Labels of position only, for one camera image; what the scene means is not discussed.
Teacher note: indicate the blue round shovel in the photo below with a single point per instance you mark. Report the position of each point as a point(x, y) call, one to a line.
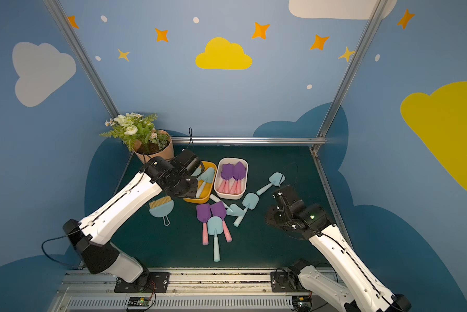
point(214, 228)

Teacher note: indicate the purple square shovel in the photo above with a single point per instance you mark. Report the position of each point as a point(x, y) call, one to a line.
point(221, 220)
point(227, 171)
point(203, 212)

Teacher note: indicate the blue pointed shovel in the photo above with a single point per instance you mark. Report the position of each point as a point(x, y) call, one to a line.
point(205, 178)

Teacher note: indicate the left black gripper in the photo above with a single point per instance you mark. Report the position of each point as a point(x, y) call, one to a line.
point(190, 162)

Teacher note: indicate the blue shovel under purple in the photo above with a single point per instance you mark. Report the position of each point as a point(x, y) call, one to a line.
point(232, 210)

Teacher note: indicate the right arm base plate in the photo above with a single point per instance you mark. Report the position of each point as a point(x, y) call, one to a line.
point(285, 281)

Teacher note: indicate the blue toy brush scoop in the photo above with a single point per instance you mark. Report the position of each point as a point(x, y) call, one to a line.
point(161, 208)

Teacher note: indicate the potted artificial flower plant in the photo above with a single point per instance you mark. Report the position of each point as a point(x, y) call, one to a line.
point(140, 136)

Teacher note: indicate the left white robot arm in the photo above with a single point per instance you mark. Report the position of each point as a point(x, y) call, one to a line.
point(91, 237)

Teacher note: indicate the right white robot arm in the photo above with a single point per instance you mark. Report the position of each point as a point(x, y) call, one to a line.
point(360, 290)

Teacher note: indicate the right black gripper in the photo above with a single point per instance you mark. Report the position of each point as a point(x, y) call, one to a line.
point(282, 198)

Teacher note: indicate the purple pointed shovel pink handle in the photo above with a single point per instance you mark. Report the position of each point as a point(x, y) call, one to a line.
point(224, 186)

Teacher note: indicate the yellow plastic storage box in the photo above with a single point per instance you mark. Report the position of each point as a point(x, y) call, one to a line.
point(207, 191)

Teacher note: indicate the white plastic storage box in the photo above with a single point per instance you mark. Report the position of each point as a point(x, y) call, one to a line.
point(218, 179)

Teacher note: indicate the left circuit board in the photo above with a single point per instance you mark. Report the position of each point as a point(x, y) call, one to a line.
point(138, 303)

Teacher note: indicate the right circuit board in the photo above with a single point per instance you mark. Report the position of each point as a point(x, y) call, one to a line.
point(301, 303)

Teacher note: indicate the circuit board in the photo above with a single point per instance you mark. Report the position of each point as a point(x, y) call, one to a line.
point(138, 303)
point(301, 303)

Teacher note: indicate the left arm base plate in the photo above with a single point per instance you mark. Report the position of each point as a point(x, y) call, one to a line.
point(159, 281)

